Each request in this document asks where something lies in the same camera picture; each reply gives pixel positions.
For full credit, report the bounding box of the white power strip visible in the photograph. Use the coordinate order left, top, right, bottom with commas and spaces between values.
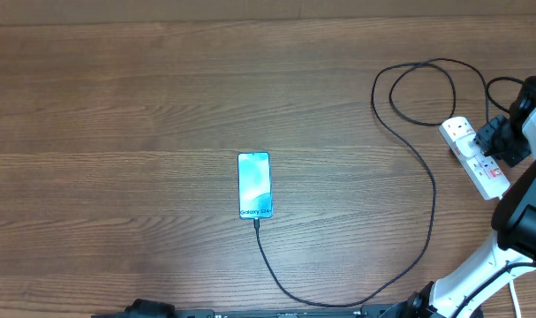
439, 117, 510, 201

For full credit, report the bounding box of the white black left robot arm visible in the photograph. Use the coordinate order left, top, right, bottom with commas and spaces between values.
92, 299, 177, 318

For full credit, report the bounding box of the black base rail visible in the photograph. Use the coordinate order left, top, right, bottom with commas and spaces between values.
174, 302, 485, 318

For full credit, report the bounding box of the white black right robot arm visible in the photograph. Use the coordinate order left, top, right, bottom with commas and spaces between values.
384, 76, 536, 317

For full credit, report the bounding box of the blue Galaxy smartphone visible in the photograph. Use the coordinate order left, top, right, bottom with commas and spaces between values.
238, 152, 273, 219

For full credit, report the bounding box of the white charger plug adapter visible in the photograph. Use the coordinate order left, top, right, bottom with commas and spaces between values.
452, 132, 481, 162

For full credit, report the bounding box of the white power strip cord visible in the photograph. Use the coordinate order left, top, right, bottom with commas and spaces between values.
497, 193, 523, 318

